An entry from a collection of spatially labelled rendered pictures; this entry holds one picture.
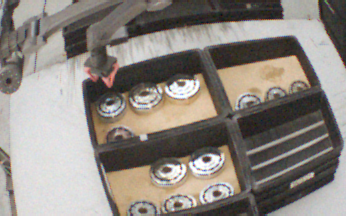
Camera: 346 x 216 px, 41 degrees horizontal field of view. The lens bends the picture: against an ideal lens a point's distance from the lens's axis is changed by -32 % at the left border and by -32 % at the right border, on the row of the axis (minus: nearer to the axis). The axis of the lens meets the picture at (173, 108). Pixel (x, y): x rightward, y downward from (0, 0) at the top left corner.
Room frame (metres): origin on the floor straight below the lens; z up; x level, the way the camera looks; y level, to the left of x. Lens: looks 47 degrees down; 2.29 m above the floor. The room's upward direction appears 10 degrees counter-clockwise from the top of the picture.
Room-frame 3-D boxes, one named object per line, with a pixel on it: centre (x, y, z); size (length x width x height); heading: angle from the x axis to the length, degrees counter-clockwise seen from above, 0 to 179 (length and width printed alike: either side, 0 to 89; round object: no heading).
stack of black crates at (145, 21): (2.39, -0.10, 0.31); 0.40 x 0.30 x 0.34; 93
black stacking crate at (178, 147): (1.03, 0.04, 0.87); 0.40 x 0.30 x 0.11; 96
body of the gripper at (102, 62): (1.39, 0.19, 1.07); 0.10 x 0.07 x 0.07; 52
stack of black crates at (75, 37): (2.37, 0.30, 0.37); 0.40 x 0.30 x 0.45; 93
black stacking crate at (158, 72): (1.33, 0.07, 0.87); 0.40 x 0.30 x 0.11; 96
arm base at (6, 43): (1.16, 0.46, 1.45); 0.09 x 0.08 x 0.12; 3
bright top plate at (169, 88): (1.41, -0.04, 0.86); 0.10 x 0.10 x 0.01
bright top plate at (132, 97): (1.40, 0.07, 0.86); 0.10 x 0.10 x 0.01
